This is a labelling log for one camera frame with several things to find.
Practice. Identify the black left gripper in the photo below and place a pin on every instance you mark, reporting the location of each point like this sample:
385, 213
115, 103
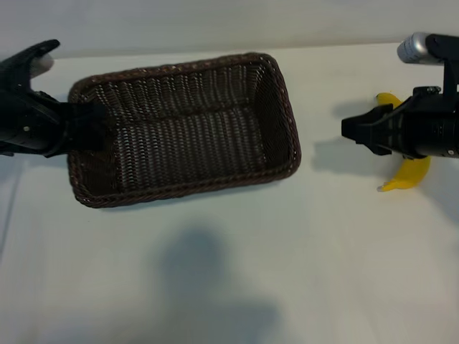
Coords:
28, 125

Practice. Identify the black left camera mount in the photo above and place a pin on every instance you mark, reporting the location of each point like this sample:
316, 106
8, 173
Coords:
18, 64

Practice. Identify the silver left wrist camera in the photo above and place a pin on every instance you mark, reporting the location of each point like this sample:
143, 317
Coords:
43, 64

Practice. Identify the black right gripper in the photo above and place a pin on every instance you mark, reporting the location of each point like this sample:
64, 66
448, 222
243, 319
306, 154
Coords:
419, 132

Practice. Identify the dark brown wicker basket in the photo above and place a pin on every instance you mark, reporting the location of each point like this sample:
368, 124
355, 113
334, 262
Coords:
193, 132

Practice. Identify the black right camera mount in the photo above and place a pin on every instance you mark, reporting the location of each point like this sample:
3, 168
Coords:
450, 71

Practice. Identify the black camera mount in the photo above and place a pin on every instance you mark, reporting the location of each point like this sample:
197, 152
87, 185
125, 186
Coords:
18, 64
450, 71

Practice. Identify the yellow banana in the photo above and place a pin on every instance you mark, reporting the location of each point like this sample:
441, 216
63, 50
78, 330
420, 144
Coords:
412, 175

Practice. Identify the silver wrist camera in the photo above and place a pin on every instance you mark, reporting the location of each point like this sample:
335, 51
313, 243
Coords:
43, 64
412, 48

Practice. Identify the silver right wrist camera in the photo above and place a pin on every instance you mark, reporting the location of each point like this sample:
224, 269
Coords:
412, 48

